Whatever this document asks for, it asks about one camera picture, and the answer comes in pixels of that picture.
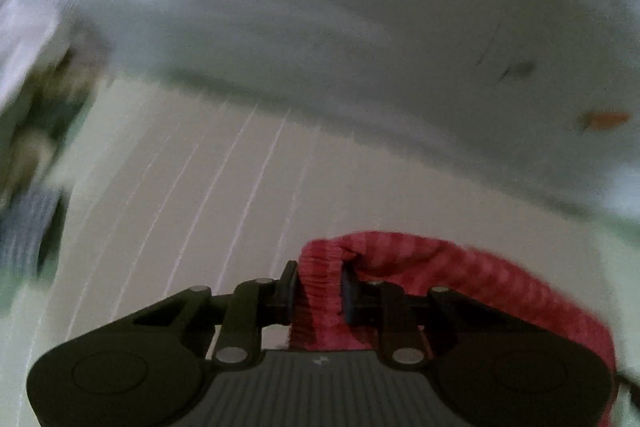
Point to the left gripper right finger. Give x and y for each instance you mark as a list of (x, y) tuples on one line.
[(389, 312)]

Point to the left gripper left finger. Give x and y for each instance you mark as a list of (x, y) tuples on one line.
[(253, 305)]

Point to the red checked shorts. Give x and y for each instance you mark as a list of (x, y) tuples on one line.
[(504, 348)]

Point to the green grid bed sheet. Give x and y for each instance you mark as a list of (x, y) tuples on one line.
[(172, 187)]

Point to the light blue carrot quilt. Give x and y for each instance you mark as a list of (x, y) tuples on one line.
[(539, 94)]

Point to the white garment in pile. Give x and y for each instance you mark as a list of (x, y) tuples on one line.
[(34, 35)]

